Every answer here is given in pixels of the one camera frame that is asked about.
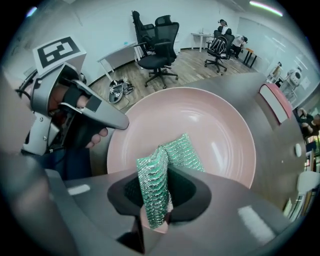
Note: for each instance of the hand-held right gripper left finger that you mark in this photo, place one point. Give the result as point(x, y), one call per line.
point(100, 200)

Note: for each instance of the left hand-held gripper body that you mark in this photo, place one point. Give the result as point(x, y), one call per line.
point(42, 120)

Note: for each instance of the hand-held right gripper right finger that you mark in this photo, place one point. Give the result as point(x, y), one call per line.
point(225, 212)

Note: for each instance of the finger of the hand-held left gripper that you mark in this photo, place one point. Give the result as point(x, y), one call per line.
point(107, 112)
point(80, 132)

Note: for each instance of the green patterned sponge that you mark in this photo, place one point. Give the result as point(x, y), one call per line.
point(155, 180)

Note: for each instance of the pink plate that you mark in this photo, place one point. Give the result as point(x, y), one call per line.
point(200, 117)

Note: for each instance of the person's left hand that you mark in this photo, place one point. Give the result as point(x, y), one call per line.
point(98, 136)

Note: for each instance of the grey domed backpack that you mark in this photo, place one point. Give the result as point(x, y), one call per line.
point(117, 93)

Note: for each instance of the person's black clothing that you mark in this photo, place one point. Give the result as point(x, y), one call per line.
point(72, 162)

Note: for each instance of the white ceramic vase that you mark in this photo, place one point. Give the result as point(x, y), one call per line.
point(308, 181)

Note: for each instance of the small white oval case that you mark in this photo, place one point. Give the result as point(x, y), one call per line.
point(298, 150)

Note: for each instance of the red hardcover book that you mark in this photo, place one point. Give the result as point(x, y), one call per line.
point(275, 105)

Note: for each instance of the black backpack white stripes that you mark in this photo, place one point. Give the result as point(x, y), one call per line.
point(218, 45)

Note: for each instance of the white domed backpack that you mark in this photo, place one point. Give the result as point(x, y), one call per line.
point(295, 76)

